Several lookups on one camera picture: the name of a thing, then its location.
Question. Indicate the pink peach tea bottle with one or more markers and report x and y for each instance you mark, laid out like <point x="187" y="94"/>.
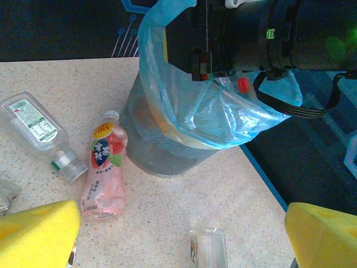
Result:
<point x="104" y="178"/>

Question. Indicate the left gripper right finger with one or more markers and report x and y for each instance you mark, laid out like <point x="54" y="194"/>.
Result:
<point x="326" y="240"/>

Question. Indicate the clear ribbed bottle red-white label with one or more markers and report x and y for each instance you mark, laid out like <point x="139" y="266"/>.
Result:
<point x="8" y="192"/>

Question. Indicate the metal mesh waste bin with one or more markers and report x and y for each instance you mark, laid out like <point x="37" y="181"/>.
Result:
<point x="156" y="156"/>

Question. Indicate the clear bottle green cap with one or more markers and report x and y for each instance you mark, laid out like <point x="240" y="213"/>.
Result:
<point x="212" y="248"/>

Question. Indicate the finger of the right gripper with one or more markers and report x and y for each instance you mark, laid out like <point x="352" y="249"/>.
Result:
<point x="217" y="62"/>
<point x="189" y="33"/>

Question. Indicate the clear bottle green white label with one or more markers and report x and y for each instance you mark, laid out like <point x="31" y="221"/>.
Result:
<point x="30" y="120"/>

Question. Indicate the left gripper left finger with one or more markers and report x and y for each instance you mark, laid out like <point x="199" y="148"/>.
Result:
<point x="36" y="237"/>

